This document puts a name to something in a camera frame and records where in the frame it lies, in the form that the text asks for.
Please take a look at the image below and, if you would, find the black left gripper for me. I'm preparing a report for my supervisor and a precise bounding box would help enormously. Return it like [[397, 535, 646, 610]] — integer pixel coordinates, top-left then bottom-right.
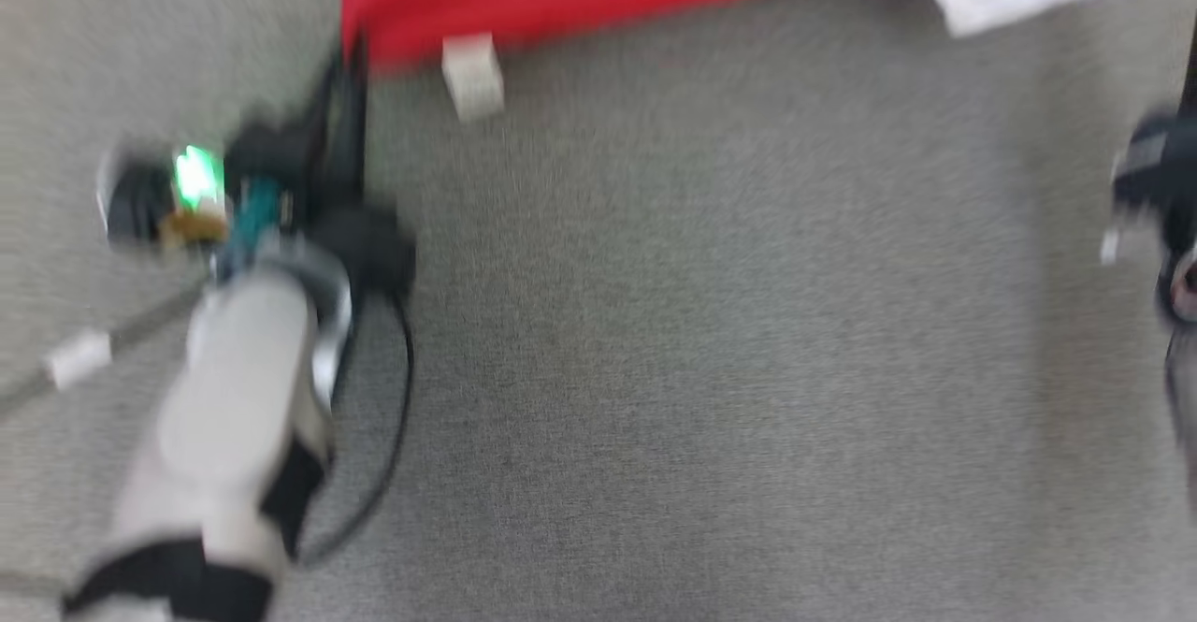
[[309, 35, 418, 297]]

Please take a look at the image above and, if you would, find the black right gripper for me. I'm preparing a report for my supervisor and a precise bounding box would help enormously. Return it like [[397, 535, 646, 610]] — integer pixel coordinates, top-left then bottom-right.
[[1111, 14, 1197, 258]]

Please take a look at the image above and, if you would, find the grey fabric sofa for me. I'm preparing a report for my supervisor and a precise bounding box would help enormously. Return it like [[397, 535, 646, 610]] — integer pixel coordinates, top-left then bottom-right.
[[0, 0, 1197, 622]]

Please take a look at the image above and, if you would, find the thin cable with white label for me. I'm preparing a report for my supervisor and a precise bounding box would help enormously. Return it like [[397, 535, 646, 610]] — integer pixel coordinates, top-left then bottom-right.
[[0, 285, 211, 417]]

